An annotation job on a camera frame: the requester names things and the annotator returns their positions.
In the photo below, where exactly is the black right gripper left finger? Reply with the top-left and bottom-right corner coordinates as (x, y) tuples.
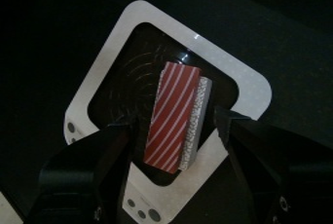
(24, 121), (137, 224)

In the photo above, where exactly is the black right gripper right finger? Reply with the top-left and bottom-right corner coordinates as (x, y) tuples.
(213, 105), (333, 224)

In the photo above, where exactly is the red striped salmon sushi toy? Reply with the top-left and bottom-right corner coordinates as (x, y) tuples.
(142, 60), (214, 174)

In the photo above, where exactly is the white square plate black centre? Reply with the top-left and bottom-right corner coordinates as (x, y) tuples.
(63, 0), (273, 224)

